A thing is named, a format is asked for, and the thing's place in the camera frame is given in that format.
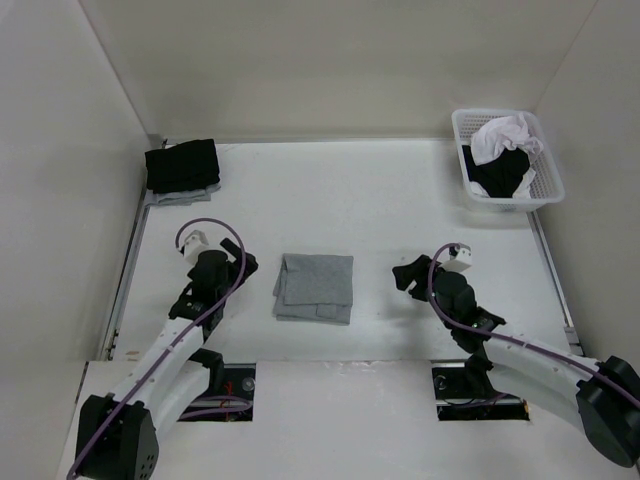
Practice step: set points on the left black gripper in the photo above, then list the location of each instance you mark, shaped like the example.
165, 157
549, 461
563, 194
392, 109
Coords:
236, 255

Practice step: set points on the white plastic laundry basket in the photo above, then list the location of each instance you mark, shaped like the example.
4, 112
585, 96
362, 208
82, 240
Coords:
547, 187

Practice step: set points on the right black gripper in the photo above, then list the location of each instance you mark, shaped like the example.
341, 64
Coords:
405, 274

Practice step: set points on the folded light grey tank top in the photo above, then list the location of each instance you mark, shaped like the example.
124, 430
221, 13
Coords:
181, 198

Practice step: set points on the folded black tank top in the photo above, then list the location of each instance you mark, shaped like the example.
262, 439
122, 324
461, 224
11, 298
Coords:
188, 166

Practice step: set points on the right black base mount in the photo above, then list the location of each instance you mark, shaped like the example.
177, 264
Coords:
461, 397

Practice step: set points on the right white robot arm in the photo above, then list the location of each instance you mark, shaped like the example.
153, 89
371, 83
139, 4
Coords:
599, 398

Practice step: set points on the crumpled white tank top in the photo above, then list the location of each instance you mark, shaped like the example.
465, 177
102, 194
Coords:
504, 133

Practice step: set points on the crumpled black tank top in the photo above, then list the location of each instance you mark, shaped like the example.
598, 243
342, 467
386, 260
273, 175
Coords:
509, 176

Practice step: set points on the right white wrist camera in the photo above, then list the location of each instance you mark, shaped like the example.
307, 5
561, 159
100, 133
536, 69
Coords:
460, 259

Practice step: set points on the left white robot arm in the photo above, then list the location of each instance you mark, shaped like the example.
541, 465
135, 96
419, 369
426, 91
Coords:
119, 433

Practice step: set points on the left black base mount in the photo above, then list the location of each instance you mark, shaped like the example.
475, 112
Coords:
229, 399

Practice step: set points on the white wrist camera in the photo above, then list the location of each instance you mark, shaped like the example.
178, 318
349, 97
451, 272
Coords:
194, 244
460, 259

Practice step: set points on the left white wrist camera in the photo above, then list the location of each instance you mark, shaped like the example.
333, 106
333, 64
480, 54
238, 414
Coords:
194, 244

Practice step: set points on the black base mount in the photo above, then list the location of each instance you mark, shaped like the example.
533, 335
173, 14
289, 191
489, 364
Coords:
229, 399
461, 397

